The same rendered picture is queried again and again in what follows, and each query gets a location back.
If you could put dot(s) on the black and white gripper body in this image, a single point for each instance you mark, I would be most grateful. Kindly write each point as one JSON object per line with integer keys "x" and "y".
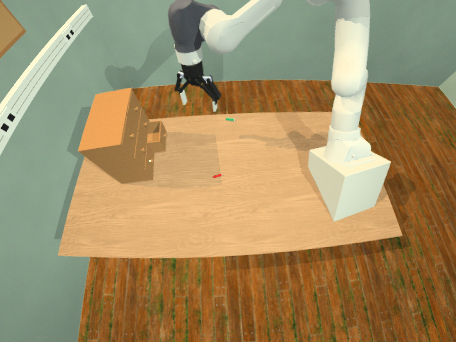
{"x": 193, "y": 71}

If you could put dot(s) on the brown wooden chest of drawers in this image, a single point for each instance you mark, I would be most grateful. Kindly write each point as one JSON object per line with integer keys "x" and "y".
{"x": 102, "y": 138}

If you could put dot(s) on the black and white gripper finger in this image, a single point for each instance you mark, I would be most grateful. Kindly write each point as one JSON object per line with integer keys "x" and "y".
{"x": 180, "y": 75}
{"x": 210, "y": 89}

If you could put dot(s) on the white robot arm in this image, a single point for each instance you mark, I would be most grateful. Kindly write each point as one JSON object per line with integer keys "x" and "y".
{"x": 191, "y": 21}

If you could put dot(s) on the brown wooden drawer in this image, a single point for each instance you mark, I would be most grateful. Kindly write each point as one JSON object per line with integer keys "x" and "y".
{"x": 148, "y": 162}
{"x": 133, "y": 107}
{"x": 129, "y": 132}
{"x": 155, "y": 139}
{"x": 140, "y": 150}
{"x": 143, "y": 126}

